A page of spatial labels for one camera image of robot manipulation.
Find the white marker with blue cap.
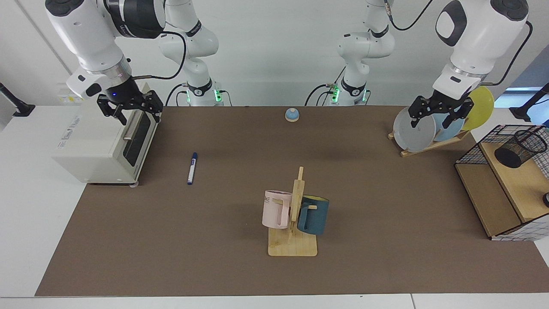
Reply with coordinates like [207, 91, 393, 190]
[187, 152, 198, 185]

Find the black mesh pen holder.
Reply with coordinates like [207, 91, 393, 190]
[494, 130, 548, 169]

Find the light blue plate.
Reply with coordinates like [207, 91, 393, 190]
[433, 109, 466, 142]

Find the grey plate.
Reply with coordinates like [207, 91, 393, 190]
[393, 106, 437, 152]

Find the wooden plate rack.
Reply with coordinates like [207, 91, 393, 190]
[388, 129, 471, 158]

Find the yellow plate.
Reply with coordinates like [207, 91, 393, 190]
[461, 86, 495, 131]

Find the pale toaster oven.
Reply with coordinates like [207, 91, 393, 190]
[52, 82, 163, 186]

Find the brown table cloth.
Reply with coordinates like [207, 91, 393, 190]
[35, 106, 549, 297]

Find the dark teal mug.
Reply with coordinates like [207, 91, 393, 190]
[297, 195, 330, 236]

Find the pink mug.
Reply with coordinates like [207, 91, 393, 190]
[262, 190, 293, 230]

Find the wooden cup stand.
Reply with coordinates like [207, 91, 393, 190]
[268, 167, 318, 257]

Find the black base cable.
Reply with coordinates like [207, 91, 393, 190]
[305, 67, 348, 106]
[165, 84, 189, 106]

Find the white wall socket box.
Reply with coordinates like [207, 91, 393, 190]
[58, 84, 83, 105]

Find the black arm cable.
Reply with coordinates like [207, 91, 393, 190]
[129, 31, 188, 81]
[384, 0, 534, 86]

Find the black clamp mount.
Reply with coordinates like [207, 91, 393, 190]
[510, 82, 549, 123]
[0, 82, 36, 117]

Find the wire basket with wooden floor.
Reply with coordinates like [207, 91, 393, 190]
[455, 124, 549, 241]

